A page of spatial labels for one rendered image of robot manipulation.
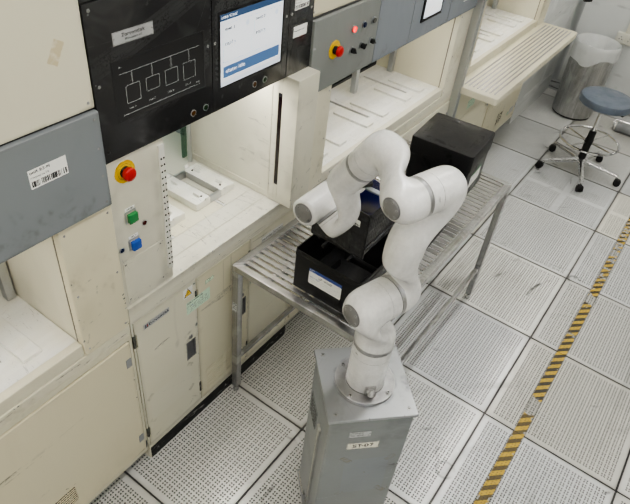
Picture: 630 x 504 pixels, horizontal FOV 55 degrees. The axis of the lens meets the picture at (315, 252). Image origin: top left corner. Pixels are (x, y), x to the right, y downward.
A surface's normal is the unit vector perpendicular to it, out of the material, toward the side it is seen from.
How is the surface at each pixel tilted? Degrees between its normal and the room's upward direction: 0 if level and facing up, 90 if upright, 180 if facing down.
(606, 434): 0
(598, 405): 0
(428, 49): 90
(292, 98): 90
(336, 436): 90
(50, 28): 90
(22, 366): 0
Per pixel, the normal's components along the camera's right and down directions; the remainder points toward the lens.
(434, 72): -0.58, 0.49
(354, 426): 0.16, 0.65
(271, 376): 0.09, -0.76
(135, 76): 0.81, 0.44
